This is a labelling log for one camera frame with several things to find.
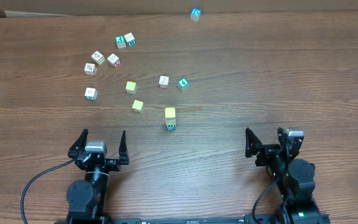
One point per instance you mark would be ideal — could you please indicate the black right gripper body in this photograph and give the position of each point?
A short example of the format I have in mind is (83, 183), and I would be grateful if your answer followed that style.
(276, 163)

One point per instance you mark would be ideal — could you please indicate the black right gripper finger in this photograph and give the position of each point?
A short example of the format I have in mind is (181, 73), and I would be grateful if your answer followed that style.
(281, 135)
(253, 143)

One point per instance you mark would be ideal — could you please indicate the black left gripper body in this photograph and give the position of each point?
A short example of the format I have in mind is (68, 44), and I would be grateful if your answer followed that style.
(109, 164)

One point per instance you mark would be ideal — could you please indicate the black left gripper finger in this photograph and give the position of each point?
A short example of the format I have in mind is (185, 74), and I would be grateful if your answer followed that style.
(123, 152)
(78, 145)

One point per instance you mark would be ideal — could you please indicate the yellow-sided picture wooden block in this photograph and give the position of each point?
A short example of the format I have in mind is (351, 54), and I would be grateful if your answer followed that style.
(170, 121)

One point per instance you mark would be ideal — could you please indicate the yellow-top wooden block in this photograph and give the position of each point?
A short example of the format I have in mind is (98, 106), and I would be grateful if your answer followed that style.
(170, 112)

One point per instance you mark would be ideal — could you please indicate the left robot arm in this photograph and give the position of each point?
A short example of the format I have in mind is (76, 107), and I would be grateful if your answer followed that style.
(86, 197)

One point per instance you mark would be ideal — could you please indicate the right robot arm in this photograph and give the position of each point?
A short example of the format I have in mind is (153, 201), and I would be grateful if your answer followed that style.
(294, 178)

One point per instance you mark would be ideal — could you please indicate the yellow number two block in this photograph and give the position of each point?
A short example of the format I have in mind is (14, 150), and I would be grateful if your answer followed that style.
(138, 106)

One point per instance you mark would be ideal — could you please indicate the teal-sided picture wooden block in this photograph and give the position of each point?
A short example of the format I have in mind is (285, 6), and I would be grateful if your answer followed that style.
(91, 93)

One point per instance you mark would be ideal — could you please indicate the yellow umbrella wooden block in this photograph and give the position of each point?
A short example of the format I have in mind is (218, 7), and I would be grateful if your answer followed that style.
(131, 87)

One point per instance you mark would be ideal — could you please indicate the leaf picture wooden block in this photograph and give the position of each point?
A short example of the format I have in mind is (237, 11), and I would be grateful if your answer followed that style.
(90, 69)

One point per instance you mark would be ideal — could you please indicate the red-sided wooden block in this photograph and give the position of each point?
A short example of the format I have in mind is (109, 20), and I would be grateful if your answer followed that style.
(163, 82)

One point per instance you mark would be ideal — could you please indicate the green number four block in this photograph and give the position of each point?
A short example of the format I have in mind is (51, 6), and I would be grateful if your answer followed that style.
(183, 83)

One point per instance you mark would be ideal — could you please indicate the small plain wooden block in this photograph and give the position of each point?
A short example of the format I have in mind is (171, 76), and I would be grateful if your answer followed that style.
(98, 57)

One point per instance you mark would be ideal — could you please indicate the red U wooden block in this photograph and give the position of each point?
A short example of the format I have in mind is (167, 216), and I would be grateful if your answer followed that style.
(114, 60)

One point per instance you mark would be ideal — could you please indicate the green R wooden block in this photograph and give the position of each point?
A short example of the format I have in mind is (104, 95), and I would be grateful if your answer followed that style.
(130, 40)

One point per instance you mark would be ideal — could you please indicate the green letter wooden block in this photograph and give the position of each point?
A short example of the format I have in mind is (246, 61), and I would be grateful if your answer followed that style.
(120, 41)

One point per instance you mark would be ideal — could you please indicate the blue-top wooden block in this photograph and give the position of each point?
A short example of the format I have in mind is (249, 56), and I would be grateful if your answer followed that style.
(195, 14)

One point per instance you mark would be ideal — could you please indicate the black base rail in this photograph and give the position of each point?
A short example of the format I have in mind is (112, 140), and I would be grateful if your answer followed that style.
(247, 219)

